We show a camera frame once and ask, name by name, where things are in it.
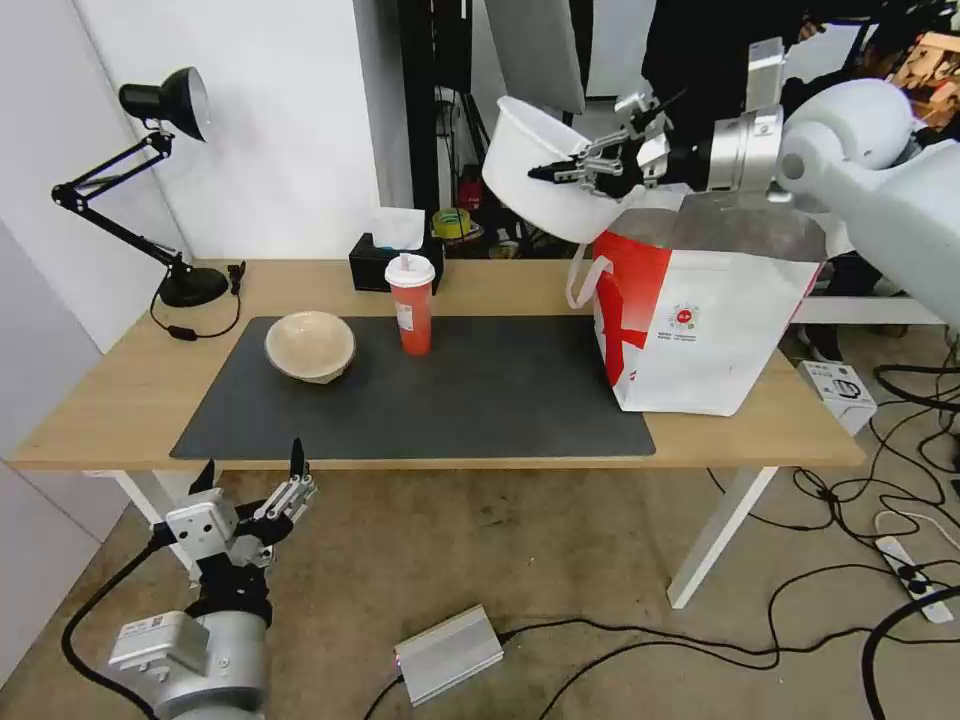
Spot thick black floor cable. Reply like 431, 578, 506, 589
860, 590, 960, 720

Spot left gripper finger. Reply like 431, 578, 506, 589
186, 458, 220, 502
254, 437, 319, 527

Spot yellow green tape roll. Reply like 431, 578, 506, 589
431, 207, 473, 241

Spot red and white takeout bag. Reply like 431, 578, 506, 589
565, 190, 827, 418

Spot black light stand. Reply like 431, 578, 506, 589
397, 0, 485, 260

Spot wooden table white legs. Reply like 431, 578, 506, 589
3, 257, 868, 610

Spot white printed cardboard box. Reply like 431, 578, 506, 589
795, 359, 880, 437

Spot beige paper bowl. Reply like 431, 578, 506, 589
263, 310, 357, 387

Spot grey softbox panel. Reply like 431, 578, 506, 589
482, 0, 587, 115

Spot silver power supply box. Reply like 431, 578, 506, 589
392, 603, 506, 707

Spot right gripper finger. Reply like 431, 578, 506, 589
611, 89, 688, 145
527, 134, 648, 199

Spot black tissue box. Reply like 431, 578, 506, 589
347, 231, 445, 295

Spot white bench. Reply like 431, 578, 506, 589
787, 295, 951, 328

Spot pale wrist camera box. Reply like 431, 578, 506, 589
164, 486, 241, 562
635, 136, 670, 181

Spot tangled black floor cable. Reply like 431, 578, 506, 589
704, 362, 960, 601

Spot black lamp cable with switch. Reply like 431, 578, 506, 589
149, 260, 250, 344

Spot white power strip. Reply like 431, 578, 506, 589
875, 535, 956, 625

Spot short black power cable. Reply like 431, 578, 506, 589
362, 673, 411, 720

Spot thin black floor cable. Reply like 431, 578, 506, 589
497, 617, 781, 670

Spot dark grey desk mat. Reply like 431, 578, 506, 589
169, 314, 657, 461

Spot red drink cup white lid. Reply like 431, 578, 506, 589
384, 254, 437, 358

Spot black desk lamp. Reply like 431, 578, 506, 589
50, 66, 231, 309

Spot white tissue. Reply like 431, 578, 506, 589
369, 207, 427, 250

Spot white plastic bowl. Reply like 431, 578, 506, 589
480, 95, 628, 246

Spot white floor cable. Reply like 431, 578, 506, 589
872, 509, 960, 543

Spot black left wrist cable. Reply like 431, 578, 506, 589
59, 524, 189, 720

